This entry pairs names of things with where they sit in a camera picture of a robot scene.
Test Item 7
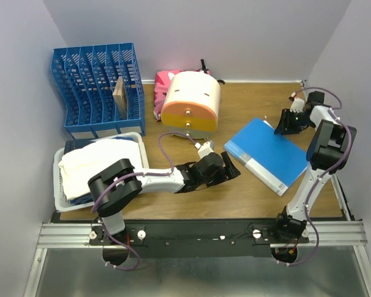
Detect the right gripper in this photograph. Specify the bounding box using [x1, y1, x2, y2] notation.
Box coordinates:
[273, 110, 313, 137]

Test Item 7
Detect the blue document folder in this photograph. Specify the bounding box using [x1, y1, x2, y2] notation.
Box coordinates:
[223, 118, 307, 196]

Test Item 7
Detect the grey bottom drawer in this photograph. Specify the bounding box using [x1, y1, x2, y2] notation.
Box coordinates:
[169, 127, 213, 140]

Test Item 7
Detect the yellow drawer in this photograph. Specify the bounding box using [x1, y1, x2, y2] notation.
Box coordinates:
[161, 114, 217, 132]

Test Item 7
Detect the orange paperback book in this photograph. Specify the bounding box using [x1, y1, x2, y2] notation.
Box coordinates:
[113, 77, 127, 119]

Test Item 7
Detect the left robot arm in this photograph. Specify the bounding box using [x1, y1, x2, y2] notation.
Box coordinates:
[88, 152, 241, 244]

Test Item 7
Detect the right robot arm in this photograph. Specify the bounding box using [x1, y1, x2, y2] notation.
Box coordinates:
[272, 87, 357, 243]

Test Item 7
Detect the white mini drawer cabinet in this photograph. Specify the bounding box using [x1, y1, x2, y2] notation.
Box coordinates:
[164, 71, 221, 127]

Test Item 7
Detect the pink camouflage cloth bag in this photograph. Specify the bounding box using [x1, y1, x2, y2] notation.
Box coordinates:
[153, 71, 218, 126]

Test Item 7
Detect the white folded cloth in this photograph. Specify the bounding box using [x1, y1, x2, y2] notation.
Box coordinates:
[58, 137, 143, 200]

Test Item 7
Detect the white laundry basket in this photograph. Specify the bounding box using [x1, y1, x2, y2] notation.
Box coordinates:
[53, 132, 149, 212]

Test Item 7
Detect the blue plastic file organizer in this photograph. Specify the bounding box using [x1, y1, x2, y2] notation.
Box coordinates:
[51, 43, 146, 139]

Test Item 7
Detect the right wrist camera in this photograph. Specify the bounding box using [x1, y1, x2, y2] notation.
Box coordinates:
[289, 92, 305, 113]

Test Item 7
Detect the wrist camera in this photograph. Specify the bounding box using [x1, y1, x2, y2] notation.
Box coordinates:
[289, 92, 305, 113]
[196, 140, 215, 159]

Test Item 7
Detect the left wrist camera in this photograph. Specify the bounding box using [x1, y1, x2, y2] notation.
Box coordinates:
[196, 140, 215, 159]

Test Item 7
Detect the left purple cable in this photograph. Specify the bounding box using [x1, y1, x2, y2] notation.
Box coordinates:
[91, 132, 202, 217]

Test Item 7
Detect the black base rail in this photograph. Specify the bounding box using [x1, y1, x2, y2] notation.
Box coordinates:
[89, 218, 310, 259]

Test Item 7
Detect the aluminium frame rail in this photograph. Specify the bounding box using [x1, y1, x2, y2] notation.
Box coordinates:
[37, 221, 367, 249]

